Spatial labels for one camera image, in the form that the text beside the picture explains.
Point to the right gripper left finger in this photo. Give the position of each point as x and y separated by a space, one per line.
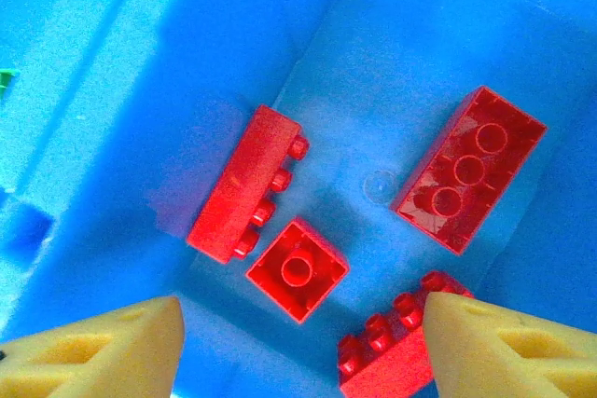
93 360

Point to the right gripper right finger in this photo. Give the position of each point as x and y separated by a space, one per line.
503 360

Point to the small square red lego brick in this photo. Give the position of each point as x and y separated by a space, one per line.
298 272

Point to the green lego brick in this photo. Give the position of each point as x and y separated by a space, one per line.
7 76

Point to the blue three-compartment plastic bin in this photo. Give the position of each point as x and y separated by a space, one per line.
140 44

